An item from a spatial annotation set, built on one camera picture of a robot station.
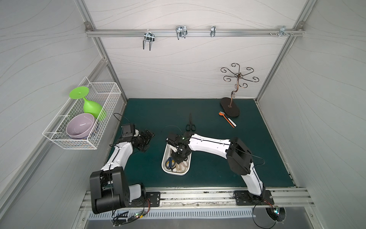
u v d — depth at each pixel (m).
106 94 0.80
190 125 1.07
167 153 0.84
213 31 0.76
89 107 0.63
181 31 0.76
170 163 0.84
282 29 0.77
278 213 0.71
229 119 1.08
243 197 0.75
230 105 1.15
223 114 1.11
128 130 0.68
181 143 0.65
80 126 0.62
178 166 0.84
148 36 0.78
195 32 0.80
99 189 0.41
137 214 0.69
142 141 0.75
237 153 0.51
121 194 0.41
